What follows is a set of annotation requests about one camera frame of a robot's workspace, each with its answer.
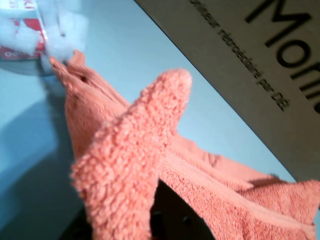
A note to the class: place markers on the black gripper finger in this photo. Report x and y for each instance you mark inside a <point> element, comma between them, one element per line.
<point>81,233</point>
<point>175,220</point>

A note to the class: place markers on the orange terry towel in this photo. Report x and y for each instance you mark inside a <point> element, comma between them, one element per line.
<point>125,150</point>

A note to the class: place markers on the brown cardboard monitor box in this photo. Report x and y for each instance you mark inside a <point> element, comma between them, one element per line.
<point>250,62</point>

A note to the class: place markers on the clear jar with white cubes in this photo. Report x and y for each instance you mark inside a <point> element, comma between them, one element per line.
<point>25,25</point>

